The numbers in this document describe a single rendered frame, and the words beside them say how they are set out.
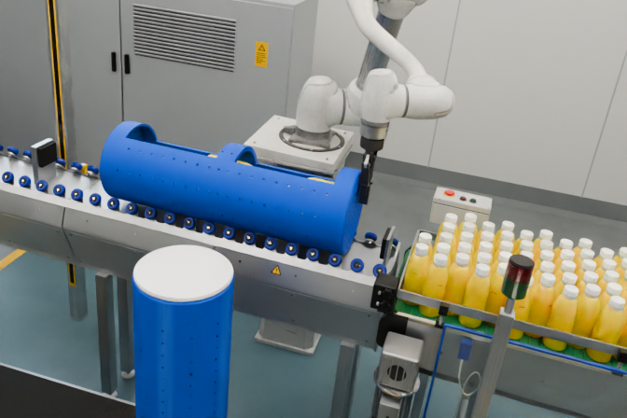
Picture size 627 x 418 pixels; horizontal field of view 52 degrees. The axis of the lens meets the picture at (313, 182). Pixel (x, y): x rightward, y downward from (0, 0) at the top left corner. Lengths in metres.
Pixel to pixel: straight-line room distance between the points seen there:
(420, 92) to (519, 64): 2.87
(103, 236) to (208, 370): 0.74
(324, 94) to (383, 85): 0.77
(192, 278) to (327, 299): 0.52
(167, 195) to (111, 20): 2.10
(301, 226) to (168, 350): 0.55
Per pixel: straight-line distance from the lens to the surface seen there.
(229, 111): 3.90
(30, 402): 2.82
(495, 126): 4.92
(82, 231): 2.46
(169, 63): 3.99
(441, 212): 2.31
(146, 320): 1.83
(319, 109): 2.66
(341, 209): 1.97
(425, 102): 1.96
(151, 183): 2.20
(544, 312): 2.01
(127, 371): 3.03
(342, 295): 2.11
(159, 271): 1.85
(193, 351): 1.85
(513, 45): 4.77
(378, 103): 1.92
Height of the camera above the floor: 2.06
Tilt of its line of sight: 25 degrees down
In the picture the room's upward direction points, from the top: 6 degrees clockwise
